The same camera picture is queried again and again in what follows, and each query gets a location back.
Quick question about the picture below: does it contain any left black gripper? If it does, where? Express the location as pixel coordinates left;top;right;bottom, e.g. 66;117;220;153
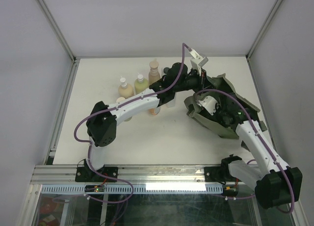
174;68;217;97

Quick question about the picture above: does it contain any olive green canvas bag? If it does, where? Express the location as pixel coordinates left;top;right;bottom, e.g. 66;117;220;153
184;74;267;140

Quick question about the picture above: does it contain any white bottle dark cap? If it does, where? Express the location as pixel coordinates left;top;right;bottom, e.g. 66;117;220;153
166;94;176;108
161;67;170;76

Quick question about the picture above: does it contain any amber bottle pink cap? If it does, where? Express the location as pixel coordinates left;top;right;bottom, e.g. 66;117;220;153
149;107;160;116

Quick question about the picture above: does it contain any yellow-green lotion bottle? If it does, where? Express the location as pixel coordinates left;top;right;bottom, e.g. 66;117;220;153
134;74;149;94

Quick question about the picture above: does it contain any small tan pump bottle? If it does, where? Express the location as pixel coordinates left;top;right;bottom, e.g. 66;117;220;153
118;77;134;99

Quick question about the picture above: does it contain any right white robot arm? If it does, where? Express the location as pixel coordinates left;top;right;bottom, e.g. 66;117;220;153
216;94;303;214

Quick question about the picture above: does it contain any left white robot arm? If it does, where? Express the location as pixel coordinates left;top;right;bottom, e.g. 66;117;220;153
85;62;213;181

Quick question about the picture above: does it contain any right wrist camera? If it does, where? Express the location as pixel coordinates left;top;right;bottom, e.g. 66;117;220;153
198;96;218;115

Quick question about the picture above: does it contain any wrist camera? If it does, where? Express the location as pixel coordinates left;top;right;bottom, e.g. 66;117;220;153
189;49;209;74
198;96;218;115

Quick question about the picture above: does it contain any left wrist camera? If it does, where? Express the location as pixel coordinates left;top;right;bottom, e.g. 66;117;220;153
189;49;209;74

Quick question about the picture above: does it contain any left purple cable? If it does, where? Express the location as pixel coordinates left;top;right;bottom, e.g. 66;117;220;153
73;43;193;202

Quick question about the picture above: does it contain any purple cable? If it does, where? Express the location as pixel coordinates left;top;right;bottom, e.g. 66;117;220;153
73;43;193;202
193;89;295;214

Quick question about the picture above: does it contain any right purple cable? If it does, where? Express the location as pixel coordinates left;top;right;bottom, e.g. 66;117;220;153
193;89;295;214

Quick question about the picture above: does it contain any white slotted cable duct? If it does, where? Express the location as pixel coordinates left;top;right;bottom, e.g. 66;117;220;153
41;182;223;195

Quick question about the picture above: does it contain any right aluminium frame post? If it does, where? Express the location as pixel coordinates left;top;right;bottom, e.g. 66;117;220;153
246;0;285;61

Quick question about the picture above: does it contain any aluminium frame post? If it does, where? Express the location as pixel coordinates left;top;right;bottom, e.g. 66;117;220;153
246;0;285;61
35;0;76;62

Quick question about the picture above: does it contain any left aluminium frame post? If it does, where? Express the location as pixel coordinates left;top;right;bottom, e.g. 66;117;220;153
35;0;76;62

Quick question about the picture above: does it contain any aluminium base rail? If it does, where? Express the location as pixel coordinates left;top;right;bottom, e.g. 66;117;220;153
30;164;220;184

